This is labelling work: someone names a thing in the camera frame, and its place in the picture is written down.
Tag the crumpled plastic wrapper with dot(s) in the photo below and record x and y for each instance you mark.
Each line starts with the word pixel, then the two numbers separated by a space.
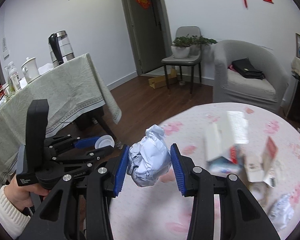
pixel 281 212

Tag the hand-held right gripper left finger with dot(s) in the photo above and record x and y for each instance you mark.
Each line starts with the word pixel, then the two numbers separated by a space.
pixel 121 172

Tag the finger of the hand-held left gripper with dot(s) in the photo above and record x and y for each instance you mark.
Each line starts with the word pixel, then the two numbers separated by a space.
pixel 95 153
pixel 86 142

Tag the pink cloth item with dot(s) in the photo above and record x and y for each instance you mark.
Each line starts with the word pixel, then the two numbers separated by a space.
pixel 231 67

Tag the white round plastic lid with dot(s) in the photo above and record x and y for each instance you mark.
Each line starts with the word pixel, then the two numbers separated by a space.
pixel 105 141

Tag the large white carton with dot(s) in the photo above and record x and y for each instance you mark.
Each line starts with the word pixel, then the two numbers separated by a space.
pixel 225 135

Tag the dark wooden table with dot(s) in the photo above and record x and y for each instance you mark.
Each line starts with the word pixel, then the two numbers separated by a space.
pixel 107 130

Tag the red door decoration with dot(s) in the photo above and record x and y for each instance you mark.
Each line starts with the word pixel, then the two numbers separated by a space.
pixel 143 1

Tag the potted plant in white pot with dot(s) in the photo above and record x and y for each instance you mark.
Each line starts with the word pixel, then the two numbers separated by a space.
pixel 181 50

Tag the clear labelled bottle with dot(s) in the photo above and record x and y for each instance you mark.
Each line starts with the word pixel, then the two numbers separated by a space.
pixel 13 77

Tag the grey door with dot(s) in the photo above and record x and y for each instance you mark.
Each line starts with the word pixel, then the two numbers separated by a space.
pixel 146 30

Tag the grey armchair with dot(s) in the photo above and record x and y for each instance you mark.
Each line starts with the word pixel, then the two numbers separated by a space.
pixel 240 90

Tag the white lidded mug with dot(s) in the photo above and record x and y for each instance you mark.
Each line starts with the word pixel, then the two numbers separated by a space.
pixel 30 71

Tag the small floor bowl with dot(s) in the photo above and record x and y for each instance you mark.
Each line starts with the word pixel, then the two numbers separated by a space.
pixel 182 83

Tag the red and white carton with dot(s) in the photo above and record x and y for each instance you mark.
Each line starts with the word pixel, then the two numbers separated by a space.
pixel 262 165

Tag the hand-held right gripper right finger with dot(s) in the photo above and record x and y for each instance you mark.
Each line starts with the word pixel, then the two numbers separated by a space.
pixel 178 172

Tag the white paper ball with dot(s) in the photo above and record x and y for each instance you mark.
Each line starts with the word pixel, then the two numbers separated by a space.
pixel 150 157

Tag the white wall panel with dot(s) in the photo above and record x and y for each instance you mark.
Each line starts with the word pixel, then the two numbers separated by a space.
pixel 5 48

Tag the green patterned tablecloth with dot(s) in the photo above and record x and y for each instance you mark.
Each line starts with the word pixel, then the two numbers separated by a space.
pixel 52 97

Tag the black bag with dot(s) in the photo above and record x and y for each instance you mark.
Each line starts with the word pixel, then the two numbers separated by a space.
pixel 247 68

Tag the small potted plant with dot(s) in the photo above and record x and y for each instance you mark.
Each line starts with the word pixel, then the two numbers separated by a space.
pixel 202 40

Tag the glass electric kettle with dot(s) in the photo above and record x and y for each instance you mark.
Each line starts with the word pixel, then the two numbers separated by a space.
pixel 61 46

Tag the grey dining chair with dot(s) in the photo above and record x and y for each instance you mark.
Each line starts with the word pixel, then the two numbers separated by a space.
pixel 181 61

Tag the person's left hand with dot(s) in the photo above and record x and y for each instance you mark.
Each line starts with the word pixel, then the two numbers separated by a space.
pixel 17 192

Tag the flat cardboard box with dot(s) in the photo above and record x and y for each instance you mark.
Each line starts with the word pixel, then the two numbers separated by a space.
pixel 160 80

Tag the pink floral tablecloth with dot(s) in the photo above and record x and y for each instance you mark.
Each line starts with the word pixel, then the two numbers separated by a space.
pixel 185 130

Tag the dark side cabinet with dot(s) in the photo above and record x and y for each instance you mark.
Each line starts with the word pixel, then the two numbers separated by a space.
pixel 298 100

